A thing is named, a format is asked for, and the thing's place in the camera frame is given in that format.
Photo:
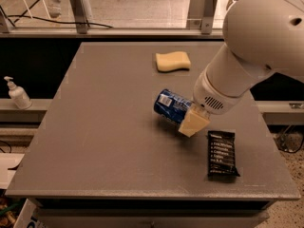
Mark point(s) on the right metal bracket post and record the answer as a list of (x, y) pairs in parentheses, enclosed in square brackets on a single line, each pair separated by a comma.
[(207, 19)]

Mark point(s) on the yellow foam padded gripper finger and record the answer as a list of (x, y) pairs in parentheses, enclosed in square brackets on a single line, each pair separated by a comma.
[(196, 118)]

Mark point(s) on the black snack bar wrapper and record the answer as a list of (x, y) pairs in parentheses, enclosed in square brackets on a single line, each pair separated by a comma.
[(221, 153)]

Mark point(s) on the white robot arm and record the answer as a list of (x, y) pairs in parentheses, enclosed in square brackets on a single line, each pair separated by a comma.
[(261, 38)]

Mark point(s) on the blue pepsi can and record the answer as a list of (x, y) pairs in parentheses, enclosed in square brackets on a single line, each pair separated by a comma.
[(171, 106)]

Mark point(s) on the left metal bracket post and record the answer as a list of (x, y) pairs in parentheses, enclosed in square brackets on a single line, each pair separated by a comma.
[(79, 14)]

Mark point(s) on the yellow sponge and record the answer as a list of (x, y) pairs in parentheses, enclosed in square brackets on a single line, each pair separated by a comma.
[(172, 61)]

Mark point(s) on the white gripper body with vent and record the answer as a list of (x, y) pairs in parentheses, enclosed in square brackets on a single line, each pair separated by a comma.
[(209, 96)]

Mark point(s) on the white pump bottle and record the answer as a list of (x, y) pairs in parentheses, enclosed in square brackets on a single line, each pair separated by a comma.
[(18, 94)]

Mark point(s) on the metal bracket post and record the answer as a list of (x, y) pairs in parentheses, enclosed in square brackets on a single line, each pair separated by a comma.
[(79, 14), (207, 19)]

